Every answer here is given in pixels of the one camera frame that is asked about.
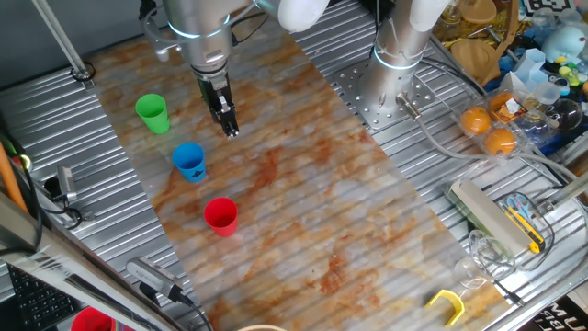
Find wooden stand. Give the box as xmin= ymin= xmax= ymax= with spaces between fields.
xmin=449 ymin=0 xmax=520 ymax=86

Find metal pole stand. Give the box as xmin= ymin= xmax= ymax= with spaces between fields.
xmin=30 ymin=0 xmax=96 ymax=89

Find red cup with coloured stack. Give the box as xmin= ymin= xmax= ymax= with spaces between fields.
xmin=70 ymin=306 xmax=116 ymax=331

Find orange fruit pair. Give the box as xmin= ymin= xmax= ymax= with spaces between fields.
xmin=452 ymin=86 xmax=537 ymax=162

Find beige long box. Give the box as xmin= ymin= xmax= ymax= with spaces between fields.
xmin=444 ymin=177 xmax=534 ymax=258

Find orange pole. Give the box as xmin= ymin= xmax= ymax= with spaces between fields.
xmin=0 ymin=140 xmax=28 ymax=213

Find clear measuring cup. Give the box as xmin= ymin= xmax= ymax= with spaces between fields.
xmin=532 ymin=81 xmax=562 ymax=106

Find gray wrist cable loop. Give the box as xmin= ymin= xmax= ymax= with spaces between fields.
xmin=141 ymin=6 xmax=185 ymax=63

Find gray robot base cable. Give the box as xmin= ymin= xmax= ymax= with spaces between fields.
xmin=395 ymin=91 xmax=581 ymax=183

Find green plastic cup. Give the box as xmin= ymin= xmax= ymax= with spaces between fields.
xmin=134 ymin=93 xmax=172 ymax=135

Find blue plastic cup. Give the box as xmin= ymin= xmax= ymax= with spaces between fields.
xmin=171 ymin=142 xmax=208 ymax=184

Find black printed sign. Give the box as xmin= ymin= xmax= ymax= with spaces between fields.
xmin=527 ymin=296 xmax=588 ymax=331

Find aluminium frame beam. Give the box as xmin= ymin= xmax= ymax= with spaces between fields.
xmin=0 ymin=190 xmax=180 ymax=331

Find clear drinking glass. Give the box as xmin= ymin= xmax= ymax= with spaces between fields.
xmin=468 ymin=228 xmax=518 ymax=281

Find light blue plush toy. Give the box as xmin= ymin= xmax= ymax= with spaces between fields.
xmin=540 ymin=25 xmax=588 ymax=65

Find green yellow toy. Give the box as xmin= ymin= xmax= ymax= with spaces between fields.
xmin=558 ymin=63 xmax=582 ymax=88

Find large silver camera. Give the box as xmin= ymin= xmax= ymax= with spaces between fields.
xmin=126 ymin=256 xmax=185 ymax=302

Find pale hexagonal box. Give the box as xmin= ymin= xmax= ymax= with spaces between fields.
xmin=513 ymin=48 xmax=548 ymax=84

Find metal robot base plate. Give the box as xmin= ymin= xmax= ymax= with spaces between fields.
xmin=333 ymin=59 xmax=437 ymax=131

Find black keyboard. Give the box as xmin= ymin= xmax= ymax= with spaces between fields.
xmin=6 ymin=264 xmax=86 ymax=331

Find black camera cable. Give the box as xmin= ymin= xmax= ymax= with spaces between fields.
xmin=27 ymin=174 xmax=85 ymax=231
xmin=176 ymin=293 xmax=215 ymax=331

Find round glass flask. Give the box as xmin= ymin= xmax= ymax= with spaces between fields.
xmin=546 ymin=98 xmax=584 ymax=132

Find aluminium profile bar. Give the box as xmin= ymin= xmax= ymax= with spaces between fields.
xmin=546 ymin=172 xmax=588 ymax=212

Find glass jar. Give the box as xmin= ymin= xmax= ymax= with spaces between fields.
xmin=434 ymin=4 xmax=463 ymax=40

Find small silver camera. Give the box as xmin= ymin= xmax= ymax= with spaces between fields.
xmin=55 ymin=164 xmax=78 ymax=203

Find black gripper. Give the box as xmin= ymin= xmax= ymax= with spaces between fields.
xmin=192 ymin=63 xmax=242 ymax=140

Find clear plastic tub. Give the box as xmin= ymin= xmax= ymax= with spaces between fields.
xmin=495 ymin=190 xmax=557 ymax=272

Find yellow U-shaped bracket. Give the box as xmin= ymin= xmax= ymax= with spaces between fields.
xmin=424 ymin=288 xmax=466 ymax=328

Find black white marker board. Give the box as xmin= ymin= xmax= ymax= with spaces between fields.
xmin=523 ymin=0 xmax=578 ymax=17

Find red plastic cup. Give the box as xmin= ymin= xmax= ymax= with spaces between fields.
xmin=203 ymin=197 xmax=240 ymax=238

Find yellow utility knife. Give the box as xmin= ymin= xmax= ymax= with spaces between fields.
xmin=503 ymin=204 xmax=547 ymax=255

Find blue scissors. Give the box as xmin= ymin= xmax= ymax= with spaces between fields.
xmin=503 ymin=192 xmax=532 ymax=217

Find marble pattern mat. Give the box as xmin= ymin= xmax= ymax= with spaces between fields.
xmin=86 ymin=8 xmax=514 ymax=331

